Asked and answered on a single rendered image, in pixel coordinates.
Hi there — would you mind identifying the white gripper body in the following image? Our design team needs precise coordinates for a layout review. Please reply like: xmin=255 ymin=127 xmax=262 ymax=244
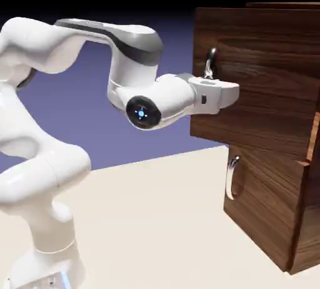
xmin=217 ymin=81 xmax=240 ymax=115

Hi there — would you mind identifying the curved silver door handle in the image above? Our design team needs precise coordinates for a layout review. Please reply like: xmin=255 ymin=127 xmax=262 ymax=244
xmin=225 ymin=155 xmax=240 ymax=200
xmin=203 ymin=47 xmax=218 ymax=80

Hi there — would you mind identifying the dark wood cabinet door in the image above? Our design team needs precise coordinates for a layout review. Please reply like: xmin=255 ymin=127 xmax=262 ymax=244
xmin=189 ymin=7 xmax=320 ymax=162
xmin=223 ymin=144 xmax=309 ymax=272

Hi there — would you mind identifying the dark wood cabinet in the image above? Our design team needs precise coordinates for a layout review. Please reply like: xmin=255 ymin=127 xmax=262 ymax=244
xmin=189 ymin=2 xmax=320 ymax=275

